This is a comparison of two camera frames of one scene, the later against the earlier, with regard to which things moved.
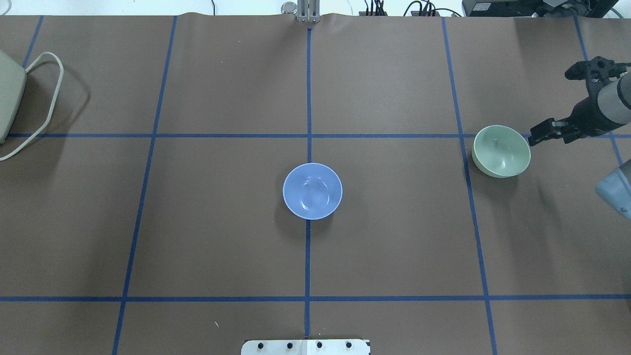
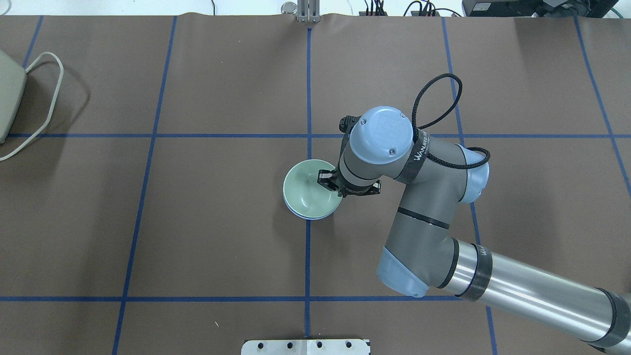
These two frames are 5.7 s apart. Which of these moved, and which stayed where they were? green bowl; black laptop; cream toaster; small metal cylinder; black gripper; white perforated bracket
Moved: black gripper; green bowl
Stayed: cream toaster; small metal cylinder; black laptop; white perforated bracket
